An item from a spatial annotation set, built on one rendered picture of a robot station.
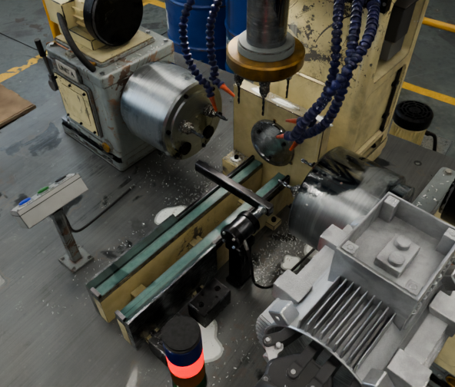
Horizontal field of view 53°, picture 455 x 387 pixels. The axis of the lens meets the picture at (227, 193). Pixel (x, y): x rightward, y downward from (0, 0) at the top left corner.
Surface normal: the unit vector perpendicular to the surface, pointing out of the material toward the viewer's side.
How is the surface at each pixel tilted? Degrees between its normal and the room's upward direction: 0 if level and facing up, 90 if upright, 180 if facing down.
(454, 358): 90
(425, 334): 0
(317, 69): 90
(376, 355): 36
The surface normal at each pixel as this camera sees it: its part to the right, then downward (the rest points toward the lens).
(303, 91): -0.66, 0.55
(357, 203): -0.36, -0.29
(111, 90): 0.75, 0.48
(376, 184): -0.07, -0.63
